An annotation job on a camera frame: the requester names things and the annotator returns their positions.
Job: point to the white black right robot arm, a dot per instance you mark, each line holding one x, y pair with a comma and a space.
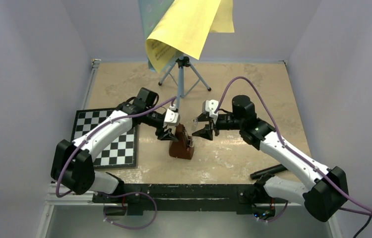
320, 189

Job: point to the aluminium frame rail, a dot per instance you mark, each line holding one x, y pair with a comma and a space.
242, 193

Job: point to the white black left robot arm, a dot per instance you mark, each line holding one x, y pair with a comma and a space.
72, 167

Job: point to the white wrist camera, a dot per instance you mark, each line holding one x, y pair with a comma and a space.
209, 108
172, 116

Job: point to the yellow sheet music paper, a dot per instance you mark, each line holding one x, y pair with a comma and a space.
175, 27

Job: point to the brown wooden metronome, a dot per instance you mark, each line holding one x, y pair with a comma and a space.
183, 148

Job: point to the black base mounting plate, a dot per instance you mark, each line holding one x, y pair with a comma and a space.
136, 205

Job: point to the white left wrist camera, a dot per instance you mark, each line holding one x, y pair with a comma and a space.
172, 116

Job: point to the blue tripod music stand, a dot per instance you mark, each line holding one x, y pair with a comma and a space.
183, 62

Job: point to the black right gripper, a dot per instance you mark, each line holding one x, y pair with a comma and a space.
207, 132

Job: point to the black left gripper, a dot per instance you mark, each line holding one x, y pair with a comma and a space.
168, 135

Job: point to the clear plastic metronome cover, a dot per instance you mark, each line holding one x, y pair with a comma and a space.
194, 124

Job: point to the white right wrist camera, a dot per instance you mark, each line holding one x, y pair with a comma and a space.
209, 108

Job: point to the black cylindrical tube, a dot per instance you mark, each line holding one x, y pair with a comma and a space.
271, 170

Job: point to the black white checkerboard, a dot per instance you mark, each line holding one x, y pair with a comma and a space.
121, 153

